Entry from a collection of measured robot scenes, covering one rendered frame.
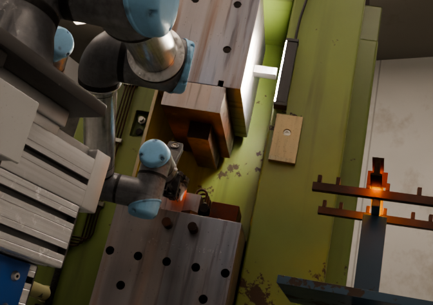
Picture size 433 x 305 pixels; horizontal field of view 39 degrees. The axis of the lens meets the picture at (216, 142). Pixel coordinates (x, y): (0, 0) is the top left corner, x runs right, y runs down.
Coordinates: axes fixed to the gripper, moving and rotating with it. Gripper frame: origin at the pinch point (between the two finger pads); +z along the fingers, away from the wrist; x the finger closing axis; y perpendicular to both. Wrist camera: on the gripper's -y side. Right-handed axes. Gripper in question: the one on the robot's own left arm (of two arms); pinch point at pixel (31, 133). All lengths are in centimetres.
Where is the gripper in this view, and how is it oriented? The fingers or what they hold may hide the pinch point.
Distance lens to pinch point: 185.3
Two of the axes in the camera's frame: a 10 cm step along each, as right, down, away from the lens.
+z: -3.8, 6.9, 6.1
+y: 0.2, -6.6, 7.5
